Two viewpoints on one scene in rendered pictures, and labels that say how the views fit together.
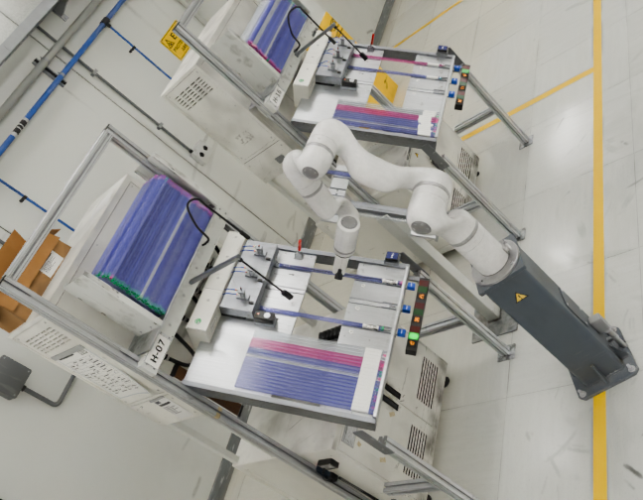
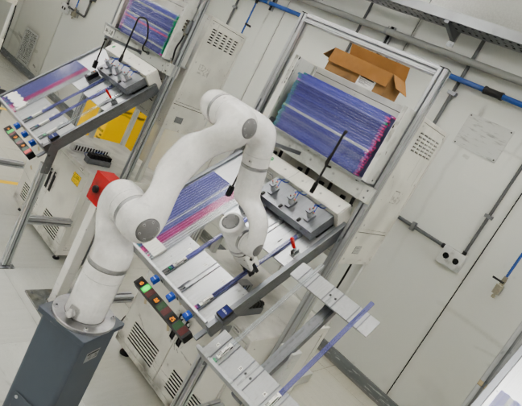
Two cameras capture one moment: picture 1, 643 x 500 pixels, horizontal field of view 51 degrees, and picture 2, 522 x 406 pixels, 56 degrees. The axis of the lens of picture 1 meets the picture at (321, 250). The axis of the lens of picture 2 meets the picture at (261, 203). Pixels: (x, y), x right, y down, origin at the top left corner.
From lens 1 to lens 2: 2.63 m
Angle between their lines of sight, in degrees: 74
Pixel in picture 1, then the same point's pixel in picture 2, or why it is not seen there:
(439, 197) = (112, 199)
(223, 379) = (225, 169)
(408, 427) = (158, 344)
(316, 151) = (212, 93)
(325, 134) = (224, 103)
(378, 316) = (184, 273)
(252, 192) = not seen: outside the picture
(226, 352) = not seen: hidden behind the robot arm
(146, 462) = (338, 275)
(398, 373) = (192, 353)
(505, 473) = not seen: hidden behind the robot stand
